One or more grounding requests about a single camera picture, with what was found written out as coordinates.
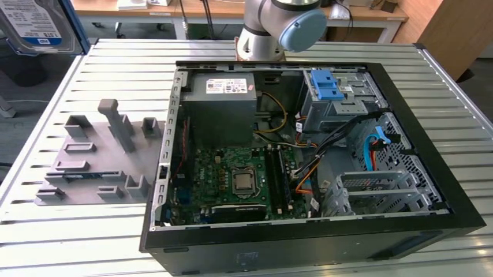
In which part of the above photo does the yellow wire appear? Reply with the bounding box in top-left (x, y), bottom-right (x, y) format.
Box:
top-left (254, 91), bottom-right (289, 134)

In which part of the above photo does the silver disk bay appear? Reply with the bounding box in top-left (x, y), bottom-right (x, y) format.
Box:
top-left (324, 170), bottom-right (451, 217)

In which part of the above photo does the blue bay latch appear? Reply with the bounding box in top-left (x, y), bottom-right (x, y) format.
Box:
top-left (310, 70), bottom-right (345, 101)

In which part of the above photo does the green motherboard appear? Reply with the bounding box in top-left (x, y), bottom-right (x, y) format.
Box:
top-left (169, 145), bottom-right (313, 226)

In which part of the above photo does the grey power supply unit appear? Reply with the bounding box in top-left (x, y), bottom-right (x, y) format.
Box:
top-left (181, 72), bottom-right (258, 148)

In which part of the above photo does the silver optical drive cage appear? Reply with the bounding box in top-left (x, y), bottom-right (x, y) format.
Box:
top-left (300, 69), bottom-right (389, 133)

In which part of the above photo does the blue wire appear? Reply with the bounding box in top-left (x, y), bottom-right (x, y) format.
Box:
top-left (361, 126), bottom-right (392, 173)

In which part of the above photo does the black wire bundle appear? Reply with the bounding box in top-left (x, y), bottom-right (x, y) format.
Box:
top-left (294, 111), bottom-right (387, 181)

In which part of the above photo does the hard disk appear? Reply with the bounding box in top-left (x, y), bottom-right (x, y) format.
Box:
top-left (0, 0), bottom-right (89, 55)

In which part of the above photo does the black graphics card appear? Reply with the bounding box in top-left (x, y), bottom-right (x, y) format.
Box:
top-left (210, 203), bottom-right (268, 223)

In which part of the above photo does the wooden cabinet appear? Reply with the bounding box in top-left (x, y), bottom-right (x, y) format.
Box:
top-left (392, 0), bottom-right (493, 84)

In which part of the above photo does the grey parts rack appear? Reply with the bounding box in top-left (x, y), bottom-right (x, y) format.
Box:
top-left (34, 98), bottom-right (167, 206)

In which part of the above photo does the black wastebasket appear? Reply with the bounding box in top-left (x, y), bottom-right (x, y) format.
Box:
top-left (6, 53), bottom-right (50, 87)

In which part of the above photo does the black RAM slot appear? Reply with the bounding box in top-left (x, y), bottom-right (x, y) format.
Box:
top-left (265, 146), bottom-right (281, 215)

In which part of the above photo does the CPU socket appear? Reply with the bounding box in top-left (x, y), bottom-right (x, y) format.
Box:
top-left (229, 166), bottom-right (261, 200)

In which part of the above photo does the orange wire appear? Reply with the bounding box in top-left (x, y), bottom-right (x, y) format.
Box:
top-left (296, 173), bottom-right (321, 194)

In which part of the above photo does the black PC case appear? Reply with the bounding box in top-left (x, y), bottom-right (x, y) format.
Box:
top-left (139, 60), bottom-right (487, 275)

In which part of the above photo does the RAM stick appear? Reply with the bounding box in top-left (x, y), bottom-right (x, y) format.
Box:
top-left (63, 173), bottom-right (103, 180)

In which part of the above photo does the wooden top desk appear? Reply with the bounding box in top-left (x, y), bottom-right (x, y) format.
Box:
top-left (73, 0), bottom-right (178, 40)
top-left (175, 0), bottom-right (409, 44)

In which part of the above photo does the silver CPU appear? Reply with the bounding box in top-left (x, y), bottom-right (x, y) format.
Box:
top-left (233, 173), bottom-right (256, 191)

